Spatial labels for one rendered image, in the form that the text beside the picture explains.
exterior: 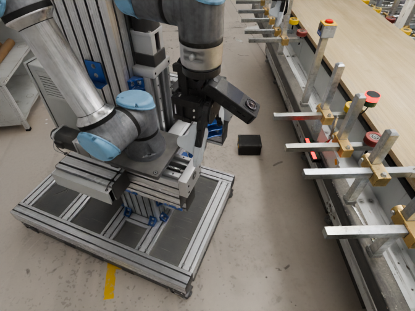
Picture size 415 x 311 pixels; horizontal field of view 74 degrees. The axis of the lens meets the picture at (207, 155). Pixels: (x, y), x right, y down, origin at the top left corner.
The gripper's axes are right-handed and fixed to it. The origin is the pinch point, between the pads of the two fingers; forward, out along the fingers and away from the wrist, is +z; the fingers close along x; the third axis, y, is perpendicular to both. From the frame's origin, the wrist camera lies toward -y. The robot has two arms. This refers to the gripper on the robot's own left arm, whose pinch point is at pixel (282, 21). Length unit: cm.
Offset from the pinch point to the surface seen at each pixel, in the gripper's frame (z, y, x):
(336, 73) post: 23.4, -29.2, -9.9
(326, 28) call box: 11.6, -18.8, -31.8
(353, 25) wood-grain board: 42, -40, -133
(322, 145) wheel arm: 46, -32, 20
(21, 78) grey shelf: 118, 286, -55
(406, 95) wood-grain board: 42, -70, -36
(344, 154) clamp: 47, -42, 20
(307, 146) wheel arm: 46, -25, 23
